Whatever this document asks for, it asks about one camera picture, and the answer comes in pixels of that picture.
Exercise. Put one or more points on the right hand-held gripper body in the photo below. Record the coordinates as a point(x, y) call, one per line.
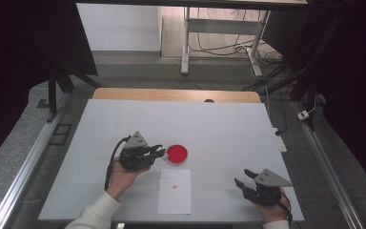
point(265, 192)

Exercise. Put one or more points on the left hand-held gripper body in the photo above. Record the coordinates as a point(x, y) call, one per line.
point(136, 156)

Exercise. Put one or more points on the round red ink pad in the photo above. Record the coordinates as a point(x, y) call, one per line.
point(177, 154)

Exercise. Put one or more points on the person's right hand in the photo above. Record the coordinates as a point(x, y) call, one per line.
point(273, 213)

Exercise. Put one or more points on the person's left hand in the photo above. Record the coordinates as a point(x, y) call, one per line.
point(122, 179)

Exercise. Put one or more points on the white power strip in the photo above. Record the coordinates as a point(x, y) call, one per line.
point(281, 143)

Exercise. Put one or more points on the white paper sheet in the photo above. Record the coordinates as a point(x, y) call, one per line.
point(174, 197)

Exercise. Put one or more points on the wooden table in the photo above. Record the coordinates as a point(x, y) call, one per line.
point(158, 94)

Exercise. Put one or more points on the white table cover board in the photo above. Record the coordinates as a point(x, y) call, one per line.
point(219, 127)

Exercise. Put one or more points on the dark table grommet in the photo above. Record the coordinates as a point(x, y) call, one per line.
point(209, 100)

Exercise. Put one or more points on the small white adapter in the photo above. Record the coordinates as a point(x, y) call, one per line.
point(303, 115)

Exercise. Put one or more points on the black floor socket plate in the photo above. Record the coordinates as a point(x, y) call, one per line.
point(60, 134)

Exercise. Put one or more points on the black metal stand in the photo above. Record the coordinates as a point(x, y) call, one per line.
point(52, 92)

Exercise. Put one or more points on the black curtain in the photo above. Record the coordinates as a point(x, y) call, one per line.
point(355, 79)
point(19, 63)

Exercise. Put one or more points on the aluminium rail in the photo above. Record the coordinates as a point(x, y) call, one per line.
point(28, 165)
point(327, 165)

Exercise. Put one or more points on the white desk frame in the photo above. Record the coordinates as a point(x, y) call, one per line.
point(222, 26)

